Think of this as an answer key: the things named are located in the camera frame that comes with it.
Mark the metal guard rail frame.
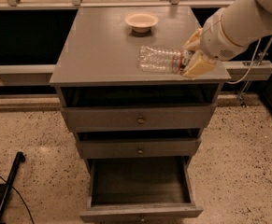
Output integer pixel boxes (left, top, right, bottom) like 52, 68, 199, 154
0, 0, 272, 114

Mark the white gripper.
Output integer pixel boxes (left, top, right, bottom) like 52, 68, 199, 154
182, 8, 248, 78

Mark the grey wooden drawer cabinet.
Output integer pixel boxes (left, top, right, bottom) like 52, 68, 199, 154
50, 6, 230, 163

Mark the black metal stand leg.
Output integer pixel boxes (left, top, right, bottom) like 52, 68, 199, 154
0, 152, 25, 224

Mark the grey open bottom drawer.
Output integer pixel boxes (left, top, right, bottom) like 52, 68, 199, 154
79, 156, 203, 223

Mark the grey middle drawer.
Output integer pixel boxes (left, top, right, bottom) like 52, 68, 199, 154
79, 138, 201, 159

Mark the beige shallow bowl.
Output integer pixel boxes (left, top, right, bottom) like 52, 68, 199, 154
125, 12, 159, 33

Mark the thin black floor cable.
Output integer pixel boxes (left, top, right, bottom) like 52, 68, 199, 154
0, 164, 36, 224

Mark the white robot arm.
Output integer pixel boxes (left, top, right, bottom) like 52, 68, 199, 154
182, 0, 272, 77

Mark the clear plastic water bottle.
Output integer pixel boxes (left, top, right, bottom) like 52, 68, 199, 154
138, 46, 193, 74

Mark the grey top drawer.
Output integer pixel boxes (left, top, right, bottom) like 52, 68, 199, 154
61, 105, 216, 133

